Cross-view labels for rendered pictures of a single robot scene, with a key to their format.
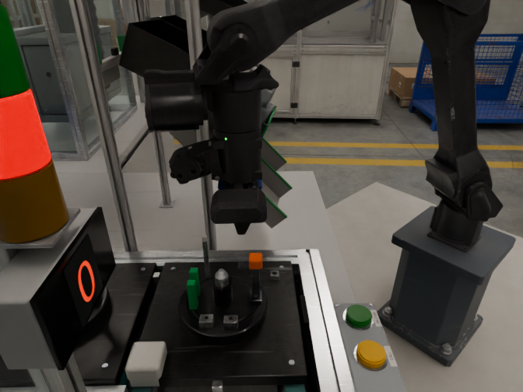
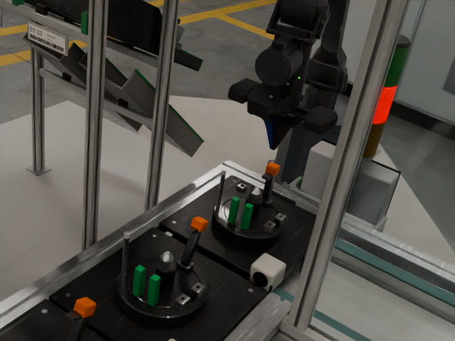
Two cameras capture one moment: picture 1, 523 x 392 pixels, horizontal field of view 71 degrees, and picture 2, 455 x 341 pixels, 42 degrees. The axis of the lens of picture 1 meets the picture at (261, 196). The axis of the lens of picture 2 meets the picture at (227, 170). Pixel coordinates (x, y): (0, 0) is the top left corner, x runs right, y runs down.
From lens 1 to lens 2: 0.90 m
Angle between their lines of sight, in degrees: 51
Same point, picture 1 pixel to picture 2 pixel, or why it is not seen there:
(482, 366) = not seen: hidden behind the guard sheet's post
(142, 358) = (272, 266)
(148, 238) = (25, 239)
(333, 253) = (198, 168)
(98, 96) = (102, 68)
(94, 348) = (226, 289)
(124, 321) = (212, 267)
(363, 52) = not seen: outside the picture
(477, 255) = (340, 116)
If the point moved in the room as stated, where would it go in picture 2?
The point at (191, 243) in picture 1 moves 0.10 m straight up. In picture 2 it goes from (78, 220) to (80, 179)
